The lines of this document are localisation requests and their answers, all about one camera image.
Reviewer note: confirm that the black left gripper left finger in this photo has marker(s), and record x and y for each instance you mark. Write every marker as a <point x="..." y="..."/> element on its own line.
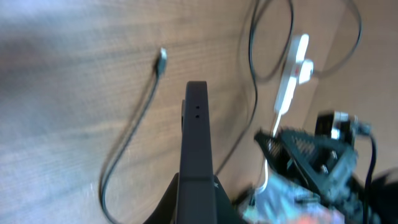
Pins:
<point x="165" y="210"/>

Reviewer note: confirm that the white power strip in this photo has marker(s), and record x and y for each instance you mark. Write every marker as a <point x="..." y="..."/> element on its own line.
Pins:
<point x="289" y="80"/>

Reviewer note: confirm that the black Galaxy smartphone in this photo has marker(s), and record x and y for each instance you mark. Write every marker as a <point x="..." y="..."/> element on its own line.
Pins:
<point x="196" y="194"/>

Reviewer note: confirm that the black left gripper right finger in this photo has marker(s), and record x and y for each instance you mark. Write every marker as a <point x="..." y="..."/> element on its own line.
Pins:
<point x="226" y="214"/>

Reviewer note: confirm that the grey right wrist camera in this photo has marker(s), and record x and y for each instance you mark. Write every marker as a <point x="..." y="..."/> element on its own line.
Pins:
<point x="341" y="126"/>

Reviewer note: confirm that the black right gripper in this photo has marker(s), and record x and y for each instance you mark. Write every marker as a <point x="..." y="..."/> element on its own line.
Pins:
<point x="325" y="166"/>

